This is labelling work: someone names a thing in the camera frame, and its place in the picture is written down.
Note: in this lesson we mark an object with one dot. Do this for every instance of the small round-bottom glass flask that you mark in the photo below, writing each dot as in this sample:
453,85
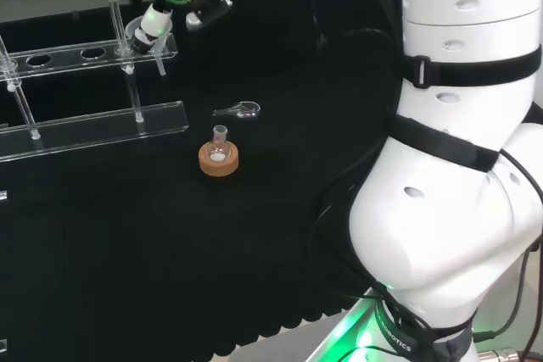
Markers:
219,151

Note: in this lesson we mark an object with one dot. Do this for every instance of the clear plastic piece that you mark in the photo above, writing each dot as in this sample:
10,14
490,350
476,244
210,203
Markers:
3,345

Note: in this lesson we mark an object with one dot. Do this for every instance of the clear glass weighing funnel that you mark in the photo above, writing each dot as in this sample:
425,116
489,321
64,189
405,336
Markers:
244,109

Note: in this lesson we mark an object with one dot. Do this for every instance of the clear acrylic funnel stand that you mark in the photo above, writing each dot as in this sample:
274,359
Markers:
97,129

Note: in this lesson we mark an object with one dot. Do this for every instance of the black bench cloth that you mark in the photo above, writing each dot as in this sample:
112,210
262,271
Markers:
169,260

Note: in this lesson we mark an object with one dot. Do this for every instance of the clear plastic funnel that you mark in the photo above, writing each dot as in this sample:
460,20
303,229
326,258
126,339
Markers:
161,66

